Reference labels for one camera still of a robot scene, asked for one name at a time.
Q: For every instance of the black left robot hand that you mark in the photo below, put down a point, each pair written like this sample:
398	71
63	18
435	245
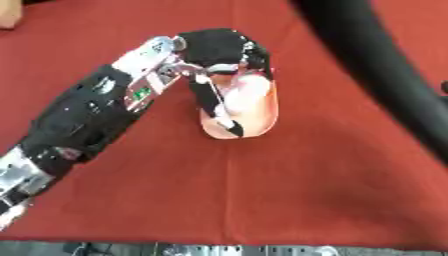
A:
213	46

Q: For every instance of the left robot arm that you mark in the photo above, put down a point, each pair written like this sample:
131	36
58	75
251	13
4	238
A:
81	113

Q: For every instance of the tan cardboard box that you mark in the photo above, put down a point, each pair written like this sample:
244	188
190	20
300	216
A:
9	13

